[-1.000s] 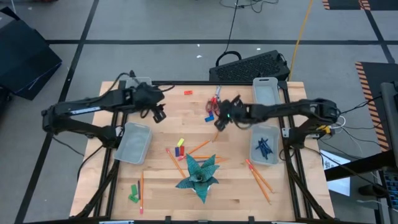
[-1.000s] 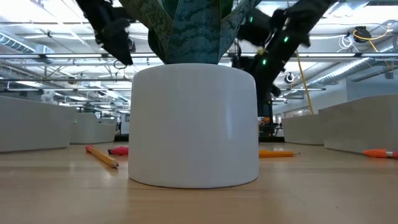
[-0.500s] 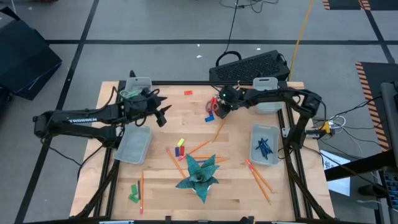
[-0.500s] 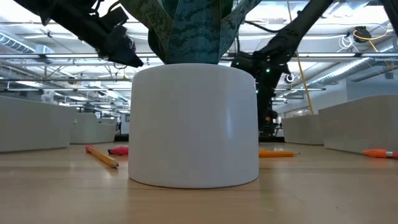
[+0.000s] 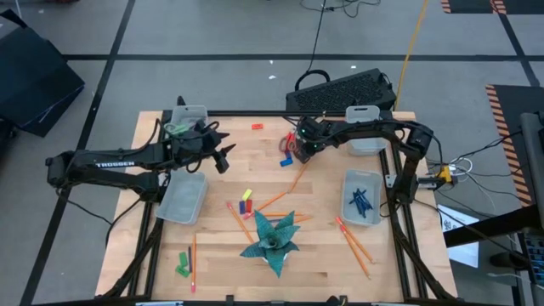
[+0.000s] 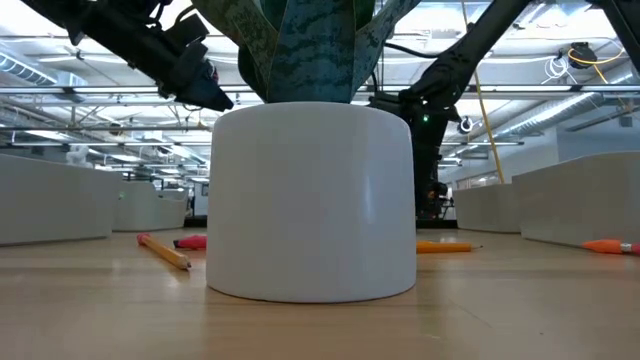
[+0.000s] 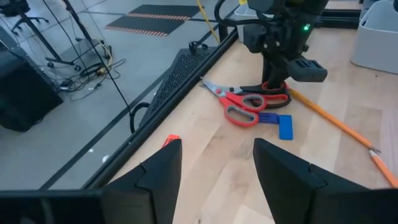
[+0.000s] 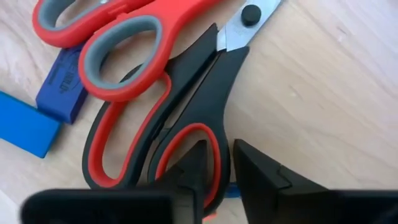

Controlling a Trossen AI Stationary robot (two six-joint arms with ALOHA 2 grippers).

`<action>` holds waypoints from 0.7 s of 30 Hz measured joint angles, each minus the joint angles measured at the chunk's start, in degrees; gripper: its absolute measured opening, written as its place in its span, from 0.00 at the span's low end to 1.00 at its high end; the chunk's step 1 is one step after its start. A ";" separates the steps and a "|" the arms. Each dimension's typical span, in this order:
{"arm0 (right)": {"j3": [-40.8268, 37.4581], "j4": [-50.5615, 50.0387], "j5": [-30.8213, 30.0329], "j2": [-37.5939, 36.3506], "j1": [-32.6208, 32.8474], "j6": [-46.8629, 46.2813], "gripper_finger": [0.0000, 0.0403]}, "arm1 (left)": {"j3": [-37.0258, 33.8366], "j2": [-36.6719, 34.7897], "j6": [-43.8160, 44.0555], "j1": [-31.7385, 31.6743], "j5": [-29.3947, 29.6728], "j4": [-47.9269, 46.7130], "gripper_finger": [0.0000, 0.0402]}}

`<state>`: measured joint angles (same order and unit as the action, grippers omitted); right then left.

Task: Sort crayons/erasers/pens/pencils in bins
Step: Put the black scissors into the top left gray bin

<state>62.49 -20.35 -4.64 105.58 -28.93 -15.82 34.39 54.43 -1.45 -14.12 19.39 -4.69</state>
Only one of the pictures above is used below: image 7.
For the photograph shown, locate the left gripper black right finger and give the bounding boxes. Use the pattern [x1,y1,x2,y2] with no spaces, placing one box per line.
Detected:
[252,138,368,224]

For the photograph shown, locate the black mesh computer case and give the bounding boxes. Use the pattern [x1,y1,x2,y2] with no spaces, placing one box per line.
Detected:
[138,45,220,128]

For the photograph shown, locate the light blue eraser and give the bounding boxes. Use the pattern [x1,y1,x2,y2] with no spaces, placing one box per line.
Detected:
[278,114,294,141]

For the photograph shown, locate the yellow cable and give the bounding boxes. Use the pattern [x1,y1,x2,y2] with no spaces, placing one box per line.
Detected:
[195,0,221,44]

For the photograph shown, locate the black mat with hazard stripes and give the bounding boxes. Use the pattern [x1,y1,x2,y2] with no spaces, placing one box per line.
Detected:
[126,3,202,21]
[104,15,185,38]

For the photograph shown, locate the black equipment case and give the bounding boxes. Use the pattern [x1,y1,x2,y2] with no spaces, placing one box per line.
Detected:
[0,26,65,132]

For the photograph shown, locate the black rolling stand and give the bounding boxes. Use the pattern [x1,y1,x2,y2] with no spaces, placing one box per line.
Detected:
[18,0,113,73]

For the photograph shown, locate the orange-red eraser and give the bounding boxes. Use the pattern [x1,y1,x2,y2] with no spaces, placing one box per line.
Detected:
[161,133,182,148]

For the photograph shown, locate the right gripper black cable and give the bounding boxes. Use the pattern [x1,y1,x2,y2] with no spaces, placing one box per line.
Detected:
[213,0,265,29]

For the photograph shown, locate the black aluminium table frame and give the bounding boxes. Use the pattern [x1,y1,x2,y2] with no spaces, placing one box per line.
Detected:
[40,8,361,191]

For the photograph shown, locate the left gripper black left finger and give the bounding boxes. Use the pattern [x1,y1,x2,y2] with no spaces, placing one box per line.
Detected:
[101,138,183,224]

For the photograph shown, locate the orange pencil with pink eraser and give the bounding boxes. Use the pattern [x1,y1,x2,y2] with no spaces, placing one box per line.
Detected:
[369,149,398,189]
[285,86,381,154]

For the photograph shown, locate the black power cable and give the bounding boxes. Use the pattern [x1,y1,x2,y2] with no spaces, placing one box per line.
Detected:
[62,0,150,135]

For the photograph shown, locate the dark blue eraser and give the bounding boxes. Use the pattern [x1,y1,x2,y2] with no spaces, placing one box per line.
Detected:
[257,111,280,126]

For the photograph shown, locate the black office chair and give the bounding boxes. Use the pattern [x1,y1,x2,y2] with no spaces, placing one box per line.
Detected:
[0,0,50,35]

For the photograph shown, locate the red handled scissors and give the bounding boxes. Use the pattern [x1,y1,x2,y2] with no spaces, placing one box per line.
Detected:
[200,79,269,129]

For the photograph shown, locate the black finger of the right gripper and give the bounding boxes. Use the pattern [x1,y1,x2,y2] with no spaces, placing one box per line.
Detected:
[262,57,276,90]
[275,61,289,90]

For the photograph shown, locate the black floor cable tangle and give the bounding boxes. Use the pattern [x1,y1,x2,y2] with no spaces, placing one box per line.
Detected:
[58,40,127,102]

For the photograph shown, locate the black scissors red-lined handles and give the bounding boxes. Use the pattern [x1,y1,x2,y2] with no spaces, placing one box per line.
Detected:
[239,81,292,110]

